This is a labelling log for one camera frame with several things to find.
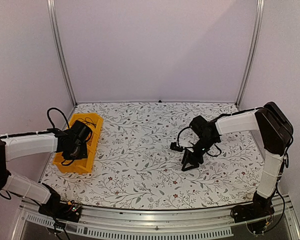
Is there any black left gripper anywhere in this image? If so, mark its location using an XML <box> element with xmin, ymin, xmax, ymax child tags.
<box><xmin>63</xmin><ymin>142</ymin><xmax>88</xmax><ymax>161</ymax></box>

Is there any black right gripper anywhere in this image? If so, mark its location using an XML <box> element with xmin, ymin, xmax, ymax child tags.
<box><xmin>182</xmin><ymin>136</ymin><xmax>218</xmax><ymax>172</ymax></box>

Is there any black thin cable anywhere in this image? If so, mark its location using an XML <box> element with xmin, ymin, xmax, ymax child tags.
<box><xmin>79</xmin><ymin>118</ymin><xmax>97</xmax><ymax>128</ymax></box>

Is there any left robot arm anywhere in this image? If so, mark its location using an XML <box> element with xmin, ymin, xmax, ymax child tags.
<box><xmin>0</xmin><ymin>120</ymin><xmax>93</xmax><ymax>217</ymax></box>

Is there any yellow middle bin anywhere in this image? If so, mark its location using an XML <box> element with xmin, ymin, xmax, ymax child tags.
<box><xmin>86</xmin><ymin>130</ymin><xmax>100</xmax><ymax>155</ymax></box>

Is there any yellow bin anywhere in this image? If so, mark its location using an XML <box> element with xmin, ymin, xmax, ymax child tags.
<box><xmin>86</xmin><ymin>130</ymin><xmax>100</xmax><ymax>155</ymax></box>
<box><xmin>69</xmin><ymin>113</ymin><xmax>104</xmax><ymax>133</ymax></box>
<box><xmin>52</xmin><ymin>150</ymin><xmax>96</xmax><ymax>175</ymax></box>

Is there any yellow near bin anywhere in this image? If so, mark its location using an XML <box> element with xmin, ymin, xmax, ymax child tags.
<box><xmin>52</xmin><ymin>150</ymin><xmax>96</xmax><ymax>175</ymax></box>

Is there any yellow far bin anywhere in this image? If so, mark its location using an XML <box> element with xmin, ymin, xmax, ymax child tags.
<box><xmin>69</xmin><ymin>113</ymin><xmax>104</xmax><ymax>133</ymax></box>

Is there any floral patterned table mat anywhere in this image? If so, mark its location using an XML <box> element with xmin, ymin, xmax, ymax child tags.
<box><xmin>41</xmin><ymin>102</ymin><xmax>264</xmax><ymax>210</ymax></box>

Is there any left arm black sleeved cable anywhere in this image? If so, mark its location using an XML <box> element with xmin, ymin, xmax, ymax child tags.
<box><xmin>46</xmin><ymin>107</ymin><xmax>71</xmax><ymax>130</ymax></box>

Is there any front aluminium rail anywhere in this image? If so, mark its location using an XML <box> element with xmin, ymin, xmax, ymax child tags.
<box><xmin>11</xmin><ymin>197</ymin><xmax>300</xmax><ymax>240</ymax></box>

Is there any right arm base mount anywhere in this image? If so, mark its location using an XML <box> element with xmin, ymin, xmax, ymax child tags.
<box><xmin>230</xmin><ymin>202</ymin><xmax>275</xmax><ymax>235</ymax></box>

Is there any left aluminium frame post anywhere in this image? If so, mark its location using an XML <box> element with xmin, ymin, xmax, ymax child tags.
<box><xmin>46</xmin><ymin>0</ymin><xmax>78</xmax><ymax>107</ymax></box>

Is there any aluminium frame post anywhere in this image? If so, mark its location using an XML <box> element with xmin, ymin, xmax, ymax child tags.
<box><xmin>235</xmin><ymin>0</ymin><xmax>265</xmax><ymax>108</ymax></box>
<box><xmin>46</xmin><ymin>0</ymin><xmax>78</xmax><ymax>107</ymax></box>

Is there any right aluminium frame post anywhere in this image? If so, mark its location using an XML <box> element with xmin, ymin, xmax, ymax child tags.
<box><xmin>235</xmin><ymin>0</ymin><xmax>265</xmax><ymax>108</ymax></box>

